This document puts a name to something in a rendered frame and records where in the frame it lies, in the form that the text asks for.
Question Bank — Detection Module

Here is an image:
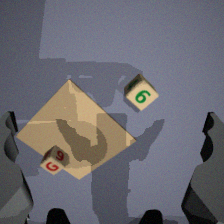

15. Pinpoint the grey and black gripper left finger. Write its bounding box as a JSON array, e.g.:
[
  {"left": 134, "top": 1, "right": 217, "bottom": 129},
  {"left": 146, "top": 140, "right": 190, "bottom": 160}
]
[{"left": 0, "top": 111, "right": 34, "bottom": 224}]

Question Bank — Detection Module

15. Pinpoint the tan flat mat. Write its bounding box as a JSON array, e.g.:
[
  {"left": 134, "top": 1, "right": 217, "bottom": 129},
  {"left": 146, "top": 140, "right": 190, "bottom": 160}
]
[{"left": 16, "top": 79, "right": 137, "bottom": 179}]

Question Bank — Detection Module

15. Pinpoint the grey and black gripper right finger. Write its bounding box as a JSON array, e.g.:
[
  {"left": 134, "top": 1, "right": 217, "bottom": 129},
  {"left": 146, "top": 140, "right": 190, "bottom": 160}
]
[{"left": 181, "top": 112, "right": 224, "bottom": 224}]

